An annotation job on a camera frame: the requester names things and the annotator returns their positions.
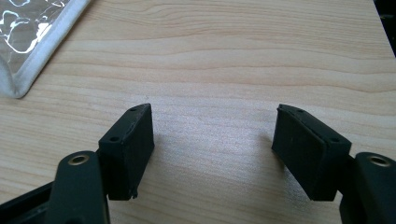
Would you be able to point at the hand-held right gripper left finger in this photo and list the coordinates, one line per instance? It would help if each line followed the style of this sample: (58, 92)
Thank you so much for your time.
(127, 155)

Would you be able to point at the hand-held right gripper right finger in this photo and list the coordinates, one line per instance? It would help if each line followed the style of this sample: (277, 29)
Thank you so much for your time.
(306, 155)

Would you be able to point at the clear plastic bag white trim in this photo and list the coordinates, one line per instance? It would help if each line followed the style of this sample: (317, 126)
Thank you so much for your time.
(46, 46)

